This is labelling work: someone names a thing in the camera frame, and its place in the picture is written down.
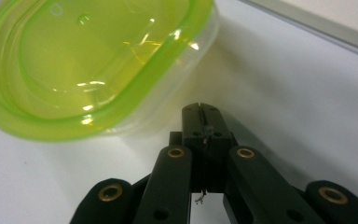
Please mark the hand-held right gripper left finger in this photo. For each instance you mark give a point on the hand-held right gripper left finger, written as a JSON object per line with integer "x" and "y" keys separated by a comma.
{"x": 195, "y": 124}

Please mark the clear container with green lid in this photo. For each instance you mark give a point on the clear container with green lid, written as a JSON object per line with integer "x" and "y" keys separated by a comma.
{"x": 74, "y": 62}

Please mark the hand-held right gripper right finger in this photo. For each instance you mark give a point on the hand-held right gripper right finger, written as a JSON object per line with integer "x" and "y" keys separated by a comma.
{"x": 216, "y": 130}

